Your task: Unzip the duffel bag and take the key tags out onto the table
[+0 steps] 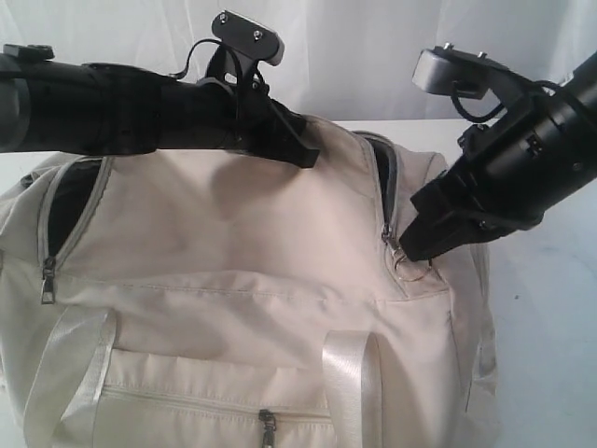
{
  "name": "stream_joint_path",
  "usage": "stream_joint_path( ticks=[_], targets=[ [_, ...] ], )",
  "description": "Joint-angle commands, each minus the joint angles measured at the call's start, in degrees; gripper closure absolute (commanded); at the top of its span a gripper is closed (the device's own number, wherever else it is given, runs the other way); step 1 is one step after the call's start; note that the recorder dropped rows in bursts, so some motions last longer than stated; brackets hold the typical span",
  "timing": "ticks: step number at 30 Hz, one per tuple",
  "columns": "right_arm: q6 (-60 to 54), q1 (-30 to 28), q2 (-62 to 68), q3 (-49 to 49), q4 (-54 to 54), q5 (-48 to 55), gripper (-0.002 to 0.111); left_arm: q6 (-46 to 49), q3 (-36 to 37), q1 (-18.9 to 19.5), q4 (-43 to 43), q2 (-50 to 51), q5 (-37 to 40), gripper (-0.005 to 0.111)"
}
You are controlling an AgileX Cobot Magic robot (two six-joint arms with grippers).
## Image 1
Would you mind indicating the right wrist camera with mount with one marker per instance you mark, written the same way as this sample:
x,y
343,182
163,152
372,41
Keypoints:
x,y
459,75

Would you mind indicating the cream duffel bag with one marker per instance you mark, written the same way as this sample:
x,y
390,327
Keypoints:
x,y
198,298

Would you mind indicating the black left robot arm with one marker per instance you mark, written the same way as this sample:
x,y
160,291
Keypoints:
x,y
52,106

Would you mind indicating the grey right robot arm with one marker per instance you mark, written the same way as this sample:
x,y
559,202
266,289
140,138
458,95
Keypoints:
x,y
580,90

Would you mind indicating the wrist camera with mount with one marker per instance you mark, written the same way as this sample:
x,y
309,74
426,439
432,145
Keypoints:
x,y
241,45
459,75

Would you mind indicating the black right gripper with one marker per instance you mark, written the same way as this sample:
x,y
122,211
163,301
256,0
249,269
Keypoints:
x,y
507,178

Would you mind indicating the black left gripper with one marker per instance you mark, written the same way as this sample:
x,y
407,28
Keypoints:
x,y
144,111

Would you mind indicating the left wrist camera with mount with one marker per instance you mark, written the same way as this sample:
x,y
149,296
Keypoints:
x,y
241,45

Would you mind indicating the white backdrop curtain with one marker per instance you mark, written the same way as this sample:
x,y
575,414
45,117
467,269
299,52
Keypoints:
x,y
344,60

